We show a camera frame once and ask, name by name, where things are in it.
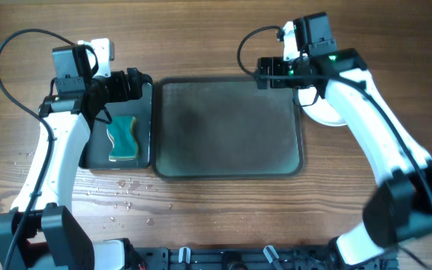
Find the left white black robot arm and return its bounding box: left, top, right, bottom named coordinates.
left=0, top=68, right=152, bottom=269

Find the black mounting rail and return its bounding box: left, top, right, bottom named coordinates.
left=130, top=245, right=400, bottom=270

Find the large dark serving tray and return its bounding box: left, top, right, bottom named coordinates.
left=151, top=76, right=305, bottom=180

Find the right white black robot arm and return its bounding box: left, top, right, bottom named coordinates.
left=254, top=49, right=432, bottom=269

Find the green yellow sponge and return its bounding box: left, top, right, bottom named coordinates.
left=106, top=116, right=139, bottom=162

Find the white plate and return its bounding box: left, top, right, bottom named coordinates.
left=295, top=87, right=347, bottom=127

